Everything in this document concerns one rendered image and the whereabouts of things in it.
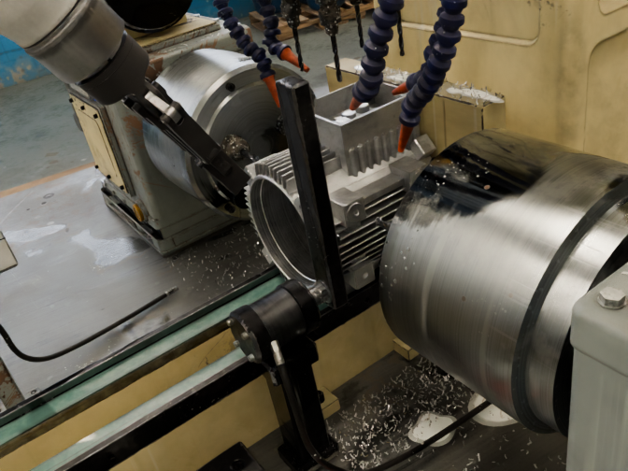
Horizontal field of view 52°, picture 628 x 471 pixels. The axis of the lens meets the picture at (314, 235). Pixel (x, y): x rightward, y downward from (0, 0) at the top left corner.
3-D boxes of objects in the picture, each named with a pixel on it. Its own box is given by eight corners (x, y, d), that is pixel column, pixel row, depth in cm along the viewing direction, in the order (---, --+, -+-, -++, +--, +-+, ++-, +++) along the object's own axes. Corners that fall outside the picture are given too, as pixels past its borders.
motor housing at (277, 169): (365, 209, 102) (349, 95, 92) (453, 254, 88) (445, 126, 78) (260, 265, 94) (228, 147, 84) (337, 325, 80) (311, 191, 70)
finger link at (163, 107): (135, 72, 69) (154, 79, 65) (170, 104, 72) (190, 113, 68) (121, 90, 68) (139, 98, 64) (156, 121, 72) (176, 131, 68)
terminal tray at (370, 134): (371, 126, 91) (364, 77, 87) (423, 145, 83) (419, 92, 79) (302, 158, 86) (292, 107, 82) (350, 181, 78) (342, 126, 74)
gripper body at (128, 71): (136, 32, 64) (198, 93, 70) (107, 22, 70) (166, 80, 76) (87, 90, 63) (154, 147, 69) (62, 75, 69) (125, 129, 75)
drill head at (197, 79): (242, 139, 136) (213, 20, 123) (349, 191, 109) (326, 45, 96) (134, 186, 125) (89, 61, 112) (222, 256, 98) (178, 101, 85)
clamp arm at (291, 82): (337, 289, 73) (296, 72, 60) (353, 300, 71) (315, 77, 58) (312, 303, 72) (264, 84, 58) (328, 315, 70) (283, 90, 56)
